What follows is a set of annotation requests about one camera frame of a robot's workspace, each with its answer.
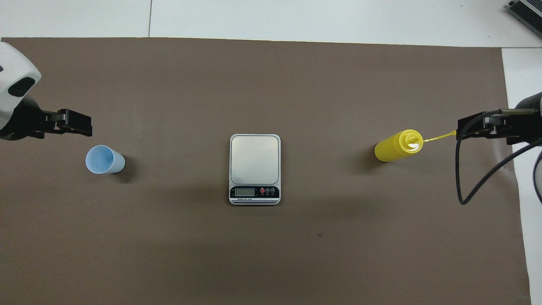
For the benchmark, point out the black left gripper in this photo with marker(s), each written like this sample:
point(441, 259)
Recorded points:
point(29, 120)

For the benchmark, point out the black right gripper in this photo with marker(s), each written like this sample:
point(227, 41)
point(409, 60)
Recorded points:
point(523, 126)

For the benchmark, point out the light blue plastic cup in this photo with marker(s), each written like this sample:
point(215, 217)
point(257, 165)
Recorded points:
point(101, 160)

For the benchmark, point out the yellow squeeze bottle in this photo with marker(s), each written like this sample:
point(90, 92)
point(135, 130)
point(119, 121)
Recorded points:
point(396, 147)

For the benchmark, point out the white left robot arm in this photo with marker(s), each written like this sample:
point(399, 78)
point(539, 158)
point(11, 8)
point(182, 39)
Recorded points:
point(17, 63)

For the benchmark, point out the silver digital kitchen scale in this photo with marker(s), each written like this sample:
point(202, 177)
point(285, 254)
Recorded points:
point(254, 159)

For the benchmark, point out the grey ribbed metal device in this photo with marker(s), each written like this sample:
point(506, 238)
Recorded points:
point(527, 12)

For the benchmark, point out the brown table mat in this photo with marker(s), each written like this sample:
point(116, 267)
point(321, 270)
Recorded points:
point(254, 254)

